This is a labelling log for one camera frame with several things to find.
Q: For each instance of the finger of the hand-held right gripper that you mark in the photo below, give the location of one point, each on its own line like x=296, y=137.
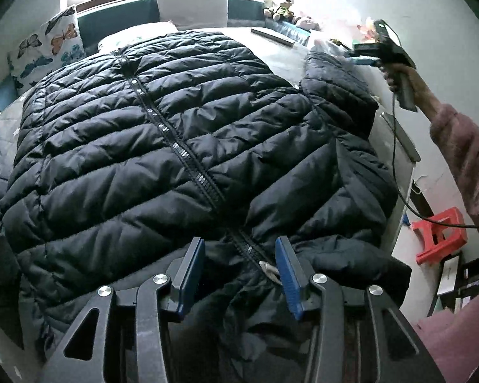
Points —
x=365, y=62

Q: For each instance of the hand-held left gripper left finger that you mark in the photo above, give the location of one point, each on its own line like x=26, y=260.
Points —
x=193, y=275

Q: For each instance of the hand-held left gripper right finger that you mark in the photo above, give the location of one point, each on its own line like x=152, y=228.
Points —
x=289, y=279

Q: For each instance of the black puffer jacket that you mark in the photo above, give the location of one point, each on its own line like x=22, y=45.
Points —
x=143, y=147

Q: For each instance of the person's right forearm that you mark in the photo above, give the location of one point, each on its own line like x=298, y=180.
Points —
x=463, y=151

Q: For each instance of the person's right hand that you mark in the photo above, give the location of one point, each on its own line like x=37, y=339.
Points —
x=392, y=81

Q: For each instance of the pink orange toy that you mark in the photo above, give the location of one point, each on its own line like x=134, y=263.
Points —
x=367, y=28

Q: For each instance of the clear plastic bag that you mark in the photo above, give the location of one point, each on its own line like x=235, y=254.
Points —
x=331, y=44

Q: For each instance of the pink plush toy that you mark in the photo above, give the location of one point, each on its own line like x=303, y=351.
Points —
x=308, y=23

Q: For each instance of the blue quilted bed bumper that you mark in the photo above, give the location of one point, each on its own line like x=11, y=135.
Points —
x=289, y=31

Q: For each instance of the brown plush toy green shirt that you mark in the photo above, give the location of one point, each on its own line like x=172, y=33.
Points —
x=284, y=10

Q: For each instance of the black and white plush toy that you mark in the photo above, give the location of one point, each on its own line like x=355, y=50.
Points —
x=267, y=0

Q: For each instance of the red plastic stool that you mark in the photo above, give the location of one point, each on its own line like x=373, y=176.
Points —
x=439, y=235

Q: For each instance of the white cardboard box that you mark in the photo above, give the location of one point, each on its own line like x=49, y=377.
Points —
x=450, y=275

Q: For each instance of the person's pink clothing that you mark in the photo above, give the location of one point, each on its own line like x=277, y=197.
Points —
x=459, y=339

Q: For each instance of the white square cushion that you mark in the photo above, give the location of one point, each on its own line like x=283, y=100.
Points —
x=191, y=8

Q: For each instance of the black box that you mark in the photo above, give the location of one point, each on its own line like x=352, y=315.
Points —
x=477, y=279

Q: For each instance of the white pillow teal print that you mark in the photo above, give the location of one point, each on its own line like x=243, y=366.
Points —
x=143, y=30

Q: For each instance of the teal padded headboard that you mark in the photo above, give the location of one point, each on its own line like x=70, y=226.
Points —
x=115, y=16

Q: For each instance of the butterfly print pillow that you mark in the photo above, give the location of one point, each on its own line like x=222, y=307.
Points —
x=44, y=48

